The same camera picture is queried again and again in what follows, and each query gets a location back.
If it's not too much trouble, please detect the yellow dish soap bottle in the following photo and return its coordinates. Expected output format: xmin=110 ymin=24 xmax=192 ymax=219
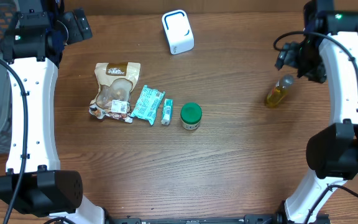
xmin=265 ymin=74 xmax=295 ymax=108

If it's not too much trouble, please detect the brown and white snack bag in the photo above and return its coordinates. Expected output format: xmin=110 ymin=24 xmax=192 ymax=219
xmin=89 ymin=62 xmax=141 ymax=123

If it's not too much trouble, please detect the teal snack packet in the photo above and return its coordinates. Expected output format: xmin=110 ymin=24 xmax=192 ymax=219
xmin=131 ymin=85 xmax=165 ymax=126

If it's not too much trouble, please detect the green white tissue pack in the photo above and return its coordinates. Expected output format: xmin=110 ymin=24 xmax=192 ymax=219
xmin=161 ymin=98 xmax=173 ymax=125

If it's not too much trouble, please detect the green lid seasoning jar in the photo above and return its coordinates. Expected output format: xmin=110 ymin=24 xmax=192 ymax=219
xmin=180 ymin=102 xmax=203 ymax=130

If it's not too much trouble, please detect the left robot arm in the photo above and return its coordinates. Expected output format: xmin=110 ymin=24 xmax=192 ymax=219
xmin=0 ymin=0 xmax=111 ymax=223

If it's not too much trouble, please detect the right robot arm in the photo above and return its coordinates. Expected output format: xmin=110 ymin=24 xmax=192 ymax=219
xmin=270 ymin=0 xmax=358 ymax=223

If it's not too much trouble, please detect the white barcode scanner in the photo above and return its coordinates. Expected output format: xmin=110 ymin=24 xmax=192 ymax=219
xmin=162 ymin=9 xmax=195 ymax=55

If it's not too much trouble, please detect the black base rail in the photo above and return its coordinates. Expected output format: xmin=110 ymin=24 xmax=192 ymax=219
xmin=54 ymin=213 xmax=332 ymax=224

